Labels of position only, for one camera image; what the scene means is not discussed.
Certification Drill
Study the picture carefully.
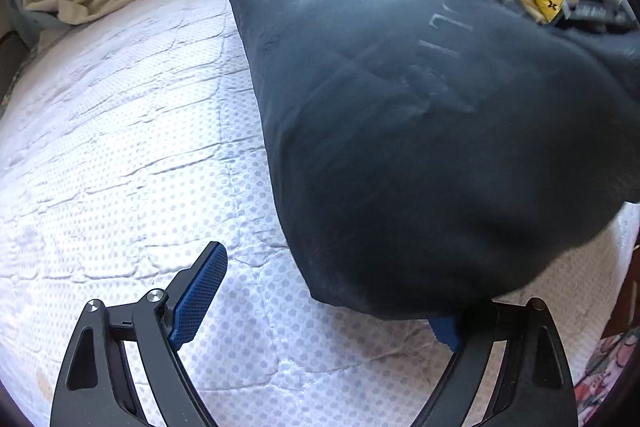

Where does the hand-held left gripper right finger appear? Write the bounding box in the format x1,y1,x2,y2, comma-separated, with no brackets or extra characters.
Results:
412,297,576,427

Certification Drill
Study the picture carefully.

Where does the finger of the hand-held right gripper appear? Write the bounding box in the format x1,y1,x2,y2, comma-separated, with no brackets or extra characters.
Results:
551,2,636,32

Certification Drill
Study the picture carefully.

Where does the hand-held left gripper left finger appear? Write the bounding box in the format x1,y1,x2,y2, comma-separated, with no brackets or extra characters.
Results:
50,241,229,427

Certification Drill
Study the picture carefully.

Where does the dark navy padded jacket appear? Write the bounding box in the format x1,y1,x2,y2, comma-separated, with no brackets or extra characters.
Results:
225,0,640,323

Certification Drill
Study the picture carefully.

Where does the floral printed cloth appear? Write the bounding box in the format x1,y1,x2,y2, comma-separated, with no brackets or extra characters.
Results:
574,326,640,427

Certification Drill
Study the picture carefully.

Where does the white quilted mattress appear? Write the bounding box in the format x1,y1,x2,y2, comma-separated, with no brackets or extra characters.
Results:
0,0,640,427

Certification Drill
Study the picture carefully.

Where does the grey-blue cloth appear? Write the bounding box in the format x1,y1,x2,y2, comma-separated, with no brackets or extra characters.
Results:
7,0,45,54

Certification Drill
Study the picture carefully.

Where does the dark bed frame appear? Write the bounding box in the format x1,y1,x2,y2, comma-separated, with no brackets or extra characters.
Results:
0,29,32,108

